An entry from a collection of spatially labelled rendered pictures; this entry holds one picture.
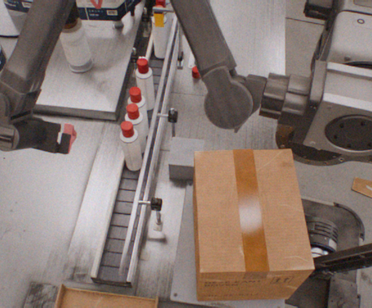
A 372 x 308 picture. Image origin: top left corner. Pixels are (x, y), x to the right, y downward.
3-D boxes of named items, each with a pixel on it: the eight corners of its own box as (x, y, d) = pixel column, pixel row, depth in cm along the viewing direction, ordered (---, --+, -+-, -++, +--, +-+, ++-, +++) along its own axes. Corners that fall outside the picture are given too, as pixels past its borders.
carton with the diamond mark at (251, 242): (192, 198, 124) (194, 150, 101) (272, 196, 124) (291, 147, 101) (196, 301, 108) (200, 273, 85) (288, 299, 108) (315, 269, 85)
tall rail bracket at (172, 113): (157, 133, 139) (154, 102, 125) (178, 135, 138) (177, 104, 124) (155, 141, 137) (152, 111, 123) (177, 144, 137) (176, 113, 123)
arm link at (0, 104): (6, 96, 73) (33, 89, 81) (-50, 83, 75) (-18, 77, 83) (5, 158, 77) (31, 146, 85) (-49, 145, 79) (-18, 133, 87)
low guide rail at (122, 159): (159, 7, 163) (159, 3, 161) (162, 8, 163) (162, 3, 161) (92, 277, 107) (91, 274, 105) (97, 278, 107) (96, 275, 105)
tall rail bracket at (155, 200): (141, 215, 123) (135, 190, 109) (164, 217, 123) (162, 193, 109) (139, 224, 121) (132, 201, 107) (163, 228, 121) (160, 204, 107)
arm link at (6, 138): (13, 155, 77) (17, 126, 76) (-19, 147, 78) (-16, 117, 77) (33, 151, 84) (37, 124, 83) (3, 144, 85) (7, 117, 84)
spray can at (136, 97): (135, 125, 134) (127, 83, 117) (150, 126, 134) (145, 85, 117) (132, 138, 132) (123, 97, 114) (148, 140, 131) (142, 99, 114)
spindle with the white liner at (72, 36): (72, 54, 152) (49, -18, 126) (96, 56, 151) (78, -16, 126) (65, 72, 147) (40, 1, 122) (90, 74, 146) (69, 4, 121)
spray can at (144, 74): (141, 98, 140) (135, 54, 123) (157, 99, 140) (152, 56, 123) (139, 110, 138) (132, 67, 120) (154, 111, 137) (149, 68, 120)
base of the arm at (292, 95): (301, 146, 69) (320, 101, 59) (253, 135, 70) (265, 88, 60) (307, 108, 74) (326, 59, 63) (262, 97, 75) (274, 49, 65)
